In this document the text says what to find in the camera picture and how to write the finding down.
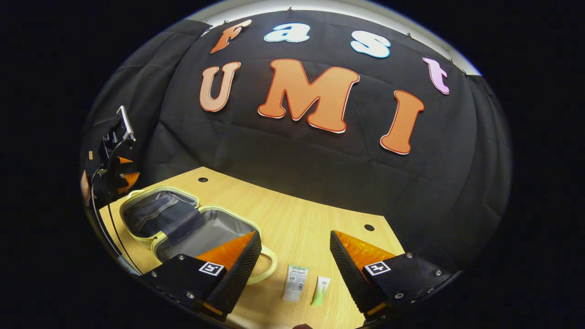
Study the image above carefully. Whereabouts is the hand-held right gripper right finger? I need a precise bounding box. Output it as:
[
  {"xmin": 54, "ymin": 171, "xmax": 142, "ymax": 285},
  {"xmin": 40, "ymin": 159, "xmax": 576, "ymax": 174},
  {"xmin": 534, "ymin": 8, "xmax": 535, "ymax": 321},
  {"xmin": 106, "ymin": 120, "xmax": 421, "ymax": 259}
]
[{"xmin": 330, "ymin": 230, "xmax": 460, "ymax": 323}]

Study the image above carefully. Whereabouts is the white skin care tube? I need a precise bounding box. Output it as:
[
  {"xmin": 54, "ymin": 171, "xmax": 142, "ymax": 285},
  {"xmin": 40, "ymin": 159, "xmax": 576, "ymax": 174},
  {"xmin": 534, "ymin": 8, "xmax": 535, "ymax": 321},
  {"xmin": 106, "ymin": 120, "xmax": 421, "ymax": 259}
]
[{"xmin": 282, "ymin": 265, "xmax": 309, "ymax": 302}]

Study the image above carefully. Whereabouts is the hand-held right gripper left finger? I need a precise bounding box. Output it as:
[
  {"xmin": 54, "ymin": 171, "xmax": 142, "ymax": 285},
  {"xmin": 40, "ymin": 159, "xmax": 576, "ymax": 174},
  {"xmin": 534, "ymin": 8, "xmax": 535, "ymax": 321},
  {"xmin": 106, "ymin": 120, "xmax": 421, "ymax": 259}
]
[{"xmin": 138, "ymin": 231, "xmax": 262, "ymax": 322}]

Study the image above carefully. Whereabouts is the row of black cloth clips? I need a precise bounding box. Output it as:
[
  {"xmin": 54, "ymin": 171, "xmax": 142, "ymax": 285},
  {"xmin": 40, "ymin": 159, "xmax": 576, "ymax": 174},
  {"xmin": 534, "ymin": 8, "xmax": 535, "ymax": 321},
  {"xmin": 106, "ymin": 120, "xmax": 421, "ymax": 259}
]
[{"xmin": 203, "ymin": 5, "xmax": 469, "ymax": 76}]

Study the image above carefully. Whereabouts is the small green skin care tube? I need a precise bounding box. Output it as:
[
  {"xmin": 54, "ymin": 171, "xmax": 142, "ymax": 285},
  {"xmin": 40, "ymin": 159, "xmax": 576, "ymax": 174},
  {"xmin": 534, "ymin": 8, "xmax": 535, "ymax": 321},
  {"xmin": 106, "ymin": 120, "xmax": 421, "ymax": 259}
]
[{"xmin": 311, "ymin": 276, "xmax": 331, "ymax": 307}]

